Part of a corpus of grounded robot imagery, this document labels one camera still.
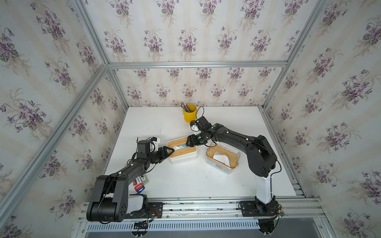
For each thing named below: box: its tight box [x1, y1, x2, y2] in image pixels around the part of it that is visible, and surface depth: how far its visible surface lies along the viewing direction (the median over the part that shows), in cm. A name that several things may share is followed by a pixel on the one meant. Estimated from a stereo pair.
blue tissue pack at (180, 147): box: [173, 144, 189, 151], surface depth 90 cm
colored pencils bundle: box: [180, 101, 192, 113], surface depth 102 cm
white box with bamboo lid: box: [166, 136, 199, 165], surface depth 87 cm
